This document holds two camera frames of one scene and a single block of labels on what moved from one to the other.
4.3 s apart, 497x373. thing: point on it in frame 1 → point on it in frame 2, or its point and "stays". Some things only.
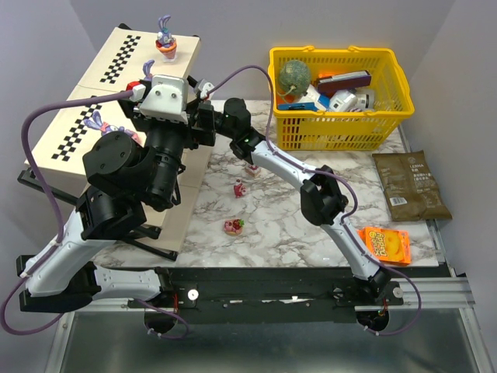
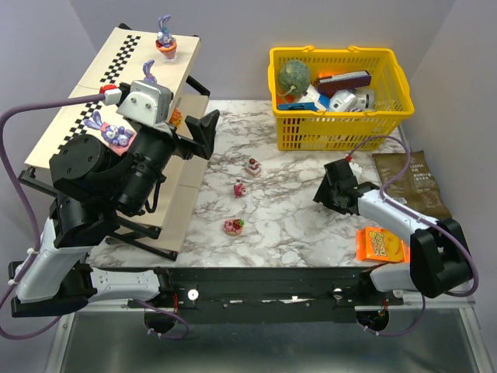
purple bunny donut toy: (147, 66) stays
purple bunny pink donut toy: (103, 127) stays
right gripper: (192, 83) → (331, 186)
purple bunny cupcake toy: (165, 42) stays
